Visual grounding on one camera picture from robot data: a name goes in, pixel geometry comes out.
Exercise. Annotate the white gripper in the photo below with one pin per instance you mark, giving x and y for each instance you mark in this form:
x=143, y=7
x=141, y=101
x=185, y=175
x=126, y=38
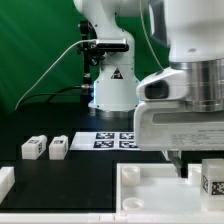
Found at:
x=169, y=126

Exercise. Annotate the white square tabletop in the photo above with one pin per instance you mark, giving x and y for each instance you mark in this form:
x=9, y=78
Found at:
x=157, y=188

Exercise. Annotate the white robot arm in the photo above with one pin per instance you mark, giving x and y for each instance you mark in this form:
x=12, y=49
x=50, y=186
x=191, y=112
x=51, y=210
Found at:
x=194, y=32

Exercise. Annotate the white marker sheet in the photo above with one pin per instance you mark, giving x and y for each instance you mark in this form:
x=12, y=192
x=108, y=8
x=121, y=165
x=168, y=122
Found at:
x=104, y=141

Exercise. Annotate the white obstacle piece left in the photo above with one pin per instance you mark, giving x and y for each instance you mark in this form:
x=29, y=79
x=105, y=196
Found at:
x=7, y=180

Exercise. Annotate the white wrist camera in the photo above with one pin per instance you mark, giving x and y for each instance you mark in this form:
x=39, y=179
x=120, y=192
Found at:
x=169, y=84

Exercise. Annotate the black camera stand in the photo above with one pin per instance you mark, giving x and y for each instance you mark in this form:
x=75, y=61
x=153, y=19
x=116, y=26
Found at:
x=91, y=57

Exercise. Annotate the silver mounted camera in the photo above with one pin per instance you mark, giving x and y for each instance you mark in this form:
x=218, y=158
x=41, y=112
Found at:
x=112, y=45

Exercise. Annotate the white front rail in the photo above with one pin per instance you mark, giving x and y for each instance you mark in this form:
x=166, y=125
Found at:
x=212, y=218

